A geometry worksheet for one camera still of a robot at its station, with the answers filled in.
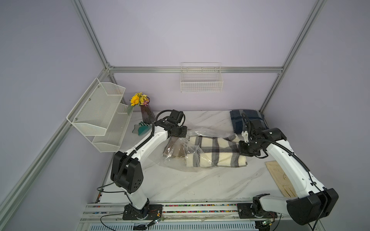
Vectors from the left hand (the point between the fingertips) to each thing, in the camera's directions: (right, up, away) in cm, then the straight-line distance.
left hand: (181, 133), depth 86 cm
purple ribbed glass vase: (-26, +11, +21) cm, 36 cm away
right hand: (+34, -11, -11) cm, 37 cm away
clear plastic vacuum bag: (-2, -18, -1) cm, 18 cm away
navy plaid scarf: (+58, +10, +25) cm, 63 cm away
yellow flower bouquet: (-29, +22, +7) cm, 37 cm away
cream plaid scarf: (+15, -10, -4) cm, 19 cm away
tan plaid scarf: (-5, -9, +1) cm, 10 cm away
